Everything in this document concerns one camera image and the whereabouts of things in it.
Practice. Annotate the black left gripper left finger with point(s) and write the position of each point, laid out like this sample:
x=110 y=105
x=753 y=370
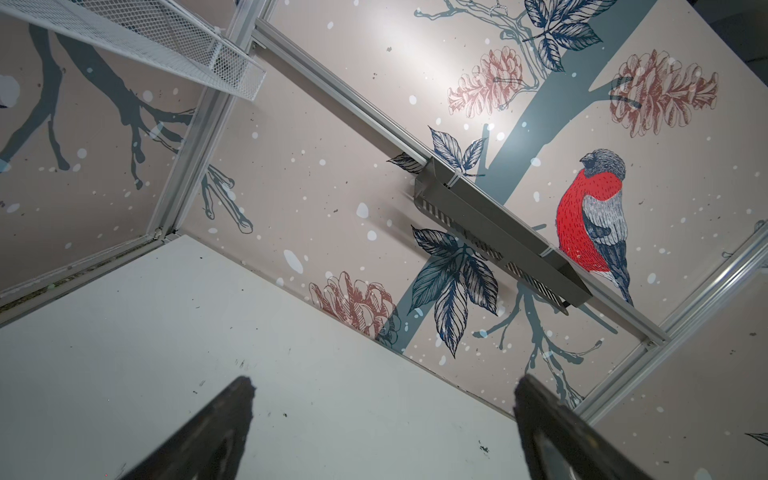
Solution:
x=210 y=445

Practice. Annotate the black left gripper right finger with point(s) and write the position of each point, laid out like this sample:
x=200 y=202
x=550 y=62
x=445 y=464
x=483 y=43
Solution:
x=557 y=444

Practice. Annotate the white mesh wall shelf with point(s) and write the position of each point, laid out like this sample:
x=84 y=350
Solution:
x=161 y=34

